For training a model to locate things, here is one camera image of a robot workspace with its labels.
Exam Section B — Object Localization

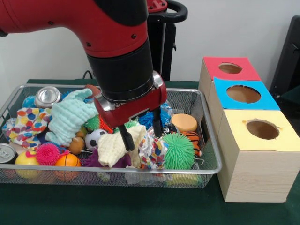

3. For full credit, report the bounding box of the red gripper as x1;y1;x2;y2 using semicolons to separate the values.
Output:
94;70;168;151

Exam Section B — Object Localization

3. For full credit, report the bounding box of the white patterned cloth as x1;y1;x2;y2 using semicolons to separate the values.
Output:
139;130;169;170

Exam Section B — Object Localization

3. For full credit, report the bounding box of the clear mesh bin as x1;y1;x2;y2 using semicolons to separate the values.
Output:
0;83;223;189

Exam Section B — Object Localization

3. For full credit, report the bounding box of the wooden box with three holes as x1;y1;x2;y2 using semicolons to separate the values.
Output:
198;57;300;203

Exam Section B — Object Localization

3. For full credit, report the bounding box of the blue spiky ball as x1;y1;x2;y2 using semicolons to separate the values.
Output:
138;104;173;130

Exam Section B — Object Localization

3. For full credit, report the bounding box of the cream yellow cloth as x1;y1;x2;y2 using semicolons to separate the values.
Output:
97;125;147;168

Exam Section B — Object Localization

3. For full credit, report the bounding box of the green spiky ball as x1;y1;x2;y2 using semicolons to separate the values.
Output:
162;132;195;170

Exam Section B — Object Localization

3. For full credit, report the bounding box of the tan round wooden block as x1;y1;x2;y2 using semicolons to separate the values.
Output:
171;113;198;133

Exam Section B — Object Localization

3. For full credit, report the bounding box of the small soccer ball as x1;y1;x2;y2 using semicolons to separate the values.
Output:
85;129;108;150

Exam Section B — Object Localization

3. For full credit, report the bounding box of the mint green cloth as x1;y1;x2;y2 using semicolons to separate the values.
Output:
45;88;101;147

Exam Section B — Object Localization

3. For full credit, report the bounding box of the dark green tablecloth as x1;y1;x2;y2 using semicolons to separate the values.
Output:
0;79;300;225

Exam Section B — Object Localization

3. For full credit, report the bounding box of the small orange basketball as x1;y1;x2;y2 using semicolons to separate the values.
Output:
54;153;81;181

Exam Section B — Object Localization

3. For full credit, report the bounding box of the pink spiky ball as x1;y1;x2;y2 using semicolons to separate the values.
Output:
35;143;60;166

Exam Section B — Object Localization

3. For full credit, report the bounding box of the silver drink can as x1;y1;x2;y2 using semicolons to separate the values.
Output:
35;86;61;109

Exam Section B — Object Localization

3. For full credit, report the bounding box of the polka-dot cloth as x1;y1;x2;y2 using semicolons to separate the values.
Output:
2;107;51;150

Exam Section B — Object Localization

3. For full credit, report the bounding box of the black upright panel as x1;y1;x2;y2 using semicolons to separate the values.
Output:
270;15;300;101

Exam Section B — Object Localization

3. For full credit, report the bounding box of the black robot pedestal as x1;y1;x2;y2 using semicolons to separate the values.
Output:
146;0;188;81

